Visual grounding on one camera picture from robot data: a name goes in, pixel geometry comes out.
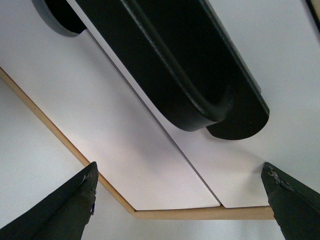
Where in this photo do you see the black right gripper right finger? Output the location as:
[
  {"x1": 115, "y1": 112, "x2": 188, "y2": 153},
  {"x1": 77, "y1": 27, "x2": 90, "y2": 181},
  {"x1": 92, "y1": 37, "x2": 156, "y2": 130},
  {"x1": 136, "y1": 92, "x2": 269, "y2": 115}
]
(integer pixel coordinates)
[{"x1": 261, "y1": 162, "x2": 320, "y2": 240}]

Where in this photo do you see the black upper drawer handle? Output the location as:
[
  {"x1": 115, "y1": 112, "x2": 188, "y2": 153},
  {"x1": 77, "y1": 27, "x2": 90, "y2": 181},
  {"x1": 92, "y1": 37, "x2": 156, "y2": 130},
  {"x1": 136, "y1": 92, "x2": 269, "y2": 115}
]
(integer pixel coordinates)
[{"x1": 74, "y1": 0, "x2": 271, "y2": 141}]

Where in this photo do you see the wooden drawer cabinet frame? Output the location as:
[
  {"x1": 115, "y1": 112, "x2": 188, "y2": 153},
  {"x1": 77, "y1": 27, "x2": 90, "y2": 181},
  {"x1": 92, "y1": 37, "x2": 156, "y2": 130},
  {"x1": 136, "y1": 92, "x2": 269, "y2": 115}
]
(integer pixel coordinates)
[{"x1": 0, "y1": 68, "x2": 275, "y2": 220}]

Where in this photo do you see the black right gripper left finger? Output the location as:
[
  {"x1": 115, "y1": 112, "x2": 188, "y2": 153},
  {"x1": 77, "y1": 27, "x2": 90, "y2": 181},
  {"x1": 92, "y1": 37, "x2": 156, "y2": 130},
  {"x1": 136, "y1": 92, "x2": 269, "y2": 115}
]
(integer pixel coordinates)
[{"x1": 0, "y1": 162, "x2": 99, "y2": 240}]

